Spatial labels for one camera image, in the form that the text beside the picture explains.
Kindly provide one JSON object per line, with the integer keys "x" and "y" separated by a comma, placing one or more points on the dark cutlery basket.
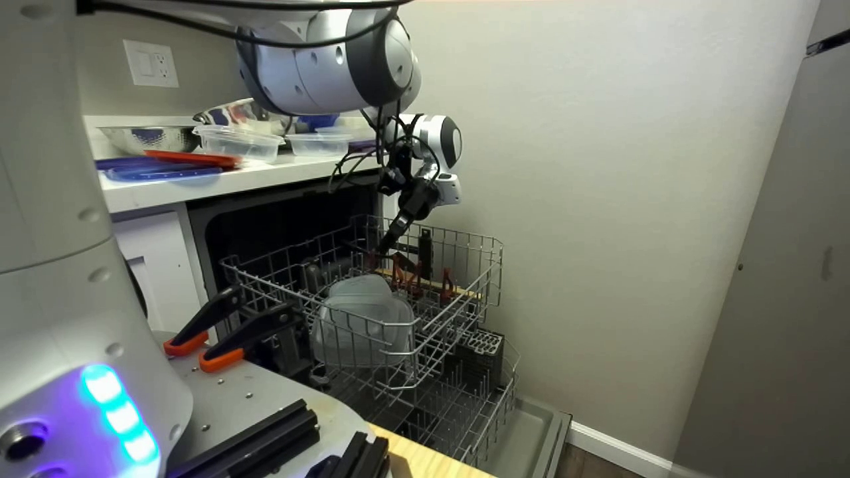
{"x": 479, "y": 355}

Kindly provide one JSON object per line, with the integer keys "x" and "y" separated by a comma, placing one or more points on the wooden table board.
{"x": 425, "y": 464}

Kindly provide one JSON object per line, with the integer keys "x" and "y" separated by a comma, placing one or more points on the light blue square lid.
{"x": 167, "y": 173}

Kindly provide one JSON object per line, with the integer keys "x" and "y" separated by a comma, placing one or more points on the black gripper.
{"x": 417, "y": 203}

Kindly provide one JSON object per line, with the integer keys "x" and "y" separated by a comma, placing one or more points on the orange plastic lid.
{"x": 195, "y": 161}

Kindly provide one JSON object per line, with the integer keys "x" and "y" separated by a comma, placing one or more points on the white baseboard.
{"x": 619, "y": 449}

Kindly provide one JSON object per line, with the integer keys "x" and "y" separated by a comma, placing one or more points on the black orange spring clamp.
{"x": 203, "y": 323}
{"x": 253, "y": 335}

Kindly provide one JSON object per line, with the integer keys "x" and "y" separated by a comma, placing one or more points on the dark blue round lid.
{"x": 107, "y": 166}

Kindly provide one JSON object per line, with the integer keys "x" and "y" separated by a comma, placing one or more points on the dark bottle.
{"x": 425, "y": 257}

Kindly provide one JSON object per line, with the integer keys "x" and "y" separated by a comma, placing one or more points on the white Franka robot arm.
{"x": 53, "y": 310}

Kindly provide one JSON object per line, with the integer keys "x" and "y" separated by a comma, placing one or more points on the white wall outlet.
{"x": 148, "y": 64}

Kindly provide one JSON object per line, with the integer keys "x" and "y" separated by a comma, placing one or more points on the clear plastic lunch box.
{"x": 361, "y": 332}
{"x": 239, "y": 141}

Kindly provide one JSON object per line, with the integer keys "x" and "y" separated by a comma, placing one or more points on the dishwasher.
{"x": 267, "y": 221}

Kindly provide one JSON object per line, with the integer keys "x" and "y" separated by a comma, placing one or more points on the black aluminium extrusion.
{"x": 360, "y": 458}
{"x": 255, "y": 439}

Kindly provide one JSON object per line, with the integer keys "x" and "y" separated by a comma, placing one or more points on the white base cabinet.
{"x": 159, "y": 267}

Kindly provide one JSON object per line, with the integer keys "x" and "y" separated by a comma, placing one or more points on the metal robot mounting plate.
{"x": 239, "y": 393}

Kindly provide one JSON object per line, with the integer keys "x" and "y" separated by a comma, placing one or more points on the wooden utensil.
{"x": 434, "y": 284}

